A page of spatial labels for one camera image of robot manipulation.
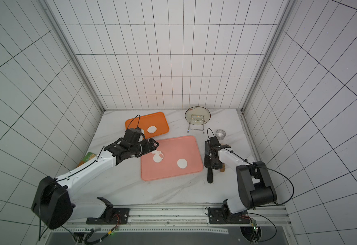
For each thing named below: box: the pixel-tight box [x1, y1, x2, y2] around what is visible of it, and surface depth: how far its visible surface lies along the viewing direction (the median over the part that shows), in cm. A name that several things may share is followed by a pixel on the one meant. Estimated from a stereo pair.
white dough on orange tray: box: [146, 125, 158, 134], surface depth 109 cm
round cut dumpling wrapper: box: [176, 158, 188, 169], surface depth 92 cm
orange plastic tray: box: [124, 111, 170, 139], surface depth 112 cm
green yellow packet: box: [77, 151, 97, 168], surface depth 96 cm
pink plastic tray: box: [140, 135, 204, 182], surface depth 92 cm
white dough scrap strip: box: [150, 149, 164, 163], surface depth 94 cm
